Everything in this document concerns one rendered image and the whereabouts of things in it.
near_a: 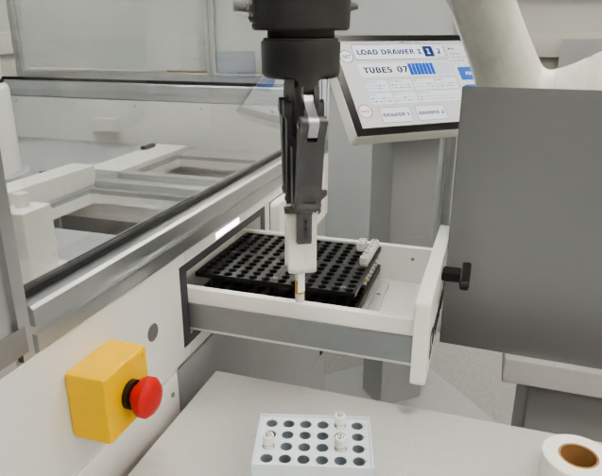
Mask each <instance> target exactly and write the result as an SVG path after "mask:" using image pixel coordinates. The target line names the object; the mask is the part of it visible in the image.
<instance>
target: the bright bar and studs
mask: <svg viewBox="0 0 602 476"><path fill-rule="evenodd" d="M388 288H389V280H381V281H380V283H379V285H378V287H377V289H376V291H375V293H374V295H373V297H372V299H371V301H370V304H369V306H368V308H367V310H373V311H379V309H380V307H381V305H382V303H383V300H384V298H385V296H386V294H387V290H388Z"/></svg>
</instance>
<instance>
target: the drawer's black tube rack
mask: <svg viewBox="0 0 602 476"><path fill-rule="evenodd" d="M364 252H365V250H364V251H357V249H356V244H347V243H339V242H329V241H320V240H317V271H316V272H312V273H305V291H304V300H305V301H312V302H318V303H326V304H333V305H339V306H346V307H353V308H359V309H361V307H362V305H363V303H364V301H365V299H366V297H367V296H368V294H369V292H370V289H371V287H372V285H373V284H374V282H375V280H376V278H377V276H378V274H379V272H380V268H381V265H380V264H377V266H376V267H375V270H373V274H371V277H370V280H369V281H367V285H362V286H361V288H360V289H359V291H358V293H357V295H356V297H343V296H341V295H340V292H341V290H342V288H345V286H344V285H345V284H346V282H347V280H348V279H349V277H350V276H351V274H352V272H353V271H354V269H355V268H356V267H362V266H358V263H359V262H360V256H362V255H363V253H364ZM196 276H197V277H203V278H210V280H209V281H208V282H207V283H206V284H204V285H203V286H205V287H212V288H218V289H225V290H232V291H238V292H246V293H253V294H259V295H266V296H273V297H279V298H292V299H295V274H289V273H288V267H286V266H285V264H284V236H277V235H268V234H260V233H251V232H246V233H245V234H243V235H242V236H241V237H239V238H238V239H237V240H236V241H234V242H233V243H232V244H231V245H229V246H228V247H226V248H225V249H224V250H223V251H221V252H220V253H219V254H217V255H216V256H215V257H214V258H212V259H211V260H210V261H209V262H208V263H206V264H205V265H204V266H202V267H201V268H200V269H199V270H198V271H196Z"/></svg>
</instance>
